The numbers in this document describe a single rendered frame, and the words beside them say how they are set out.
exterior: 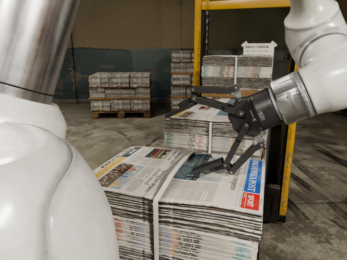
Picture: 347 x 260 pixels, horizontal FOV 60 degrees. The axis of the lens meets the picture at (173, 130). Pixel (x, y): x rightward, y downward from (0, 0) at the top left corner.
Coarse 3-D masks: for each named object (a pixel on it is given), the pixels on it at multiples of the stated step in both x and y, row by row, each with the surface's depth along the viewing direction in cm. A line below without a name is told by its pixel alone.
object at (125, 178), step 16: (112, 160) 73; (128, 160) 73; (144, 160) 74; (160, 160) 74; (112, 176) 64; (128, 176) 64; (144, 176) 65; (112, 192) 58; (128, 192) 57; (144, 192) 58; (112, 208) 59; (128, 208) 58; (128, 224) 58; (128, 240) 59; (128, 256) 60
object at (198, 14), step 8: (200, 0) 208; (208, 0) 214; (200, 8) 209; (200, 16) 211; (208, 16) 217; (200, 24) 212; (200, 32) 214; (200, 40) 215; (200, 48) 217; (200, 56) 220; (200, 64) 221; (200, 72) 222; (200, 80) 224
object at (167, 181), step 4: (192, 152) 78; (184, 156) 74; (188, 156) 74; (180, 160) 70; (184, 160) 71; (180, 164) 68; (176, 168) 66; (172, 172) 64; (168, 176) 62; (172, 176) 62; (168, 180) 61; (164, 184) 59; (164, 188) 58; (160, 192) 57; (156, 196) 56; (160, 196) 56; (156, 200) 54
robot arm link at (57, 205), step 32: (0, 128) 21; (32, 128) 21; (0, 160) 16; (32, 160) 17; (64, 160) 19; (0, 192) 15; (32, 192) 16; (64, 192) 17; (96, 192) 20; (0, 224) 15; (32, 224) 16; (64, 224) 17; (96, 224) 19; (0, 256) 14; (32, 256) 15; (64, 256) 16; (96, 256) 18
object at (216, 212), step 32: (256, 160) 75; (192, 192) 57; (224, 192) 57; (256, 192) 57; (192, 224) 54; (224, 224) 52; (256, 224) 51; (192, 256) 56; (224, 256) 54; (256, 256) 65
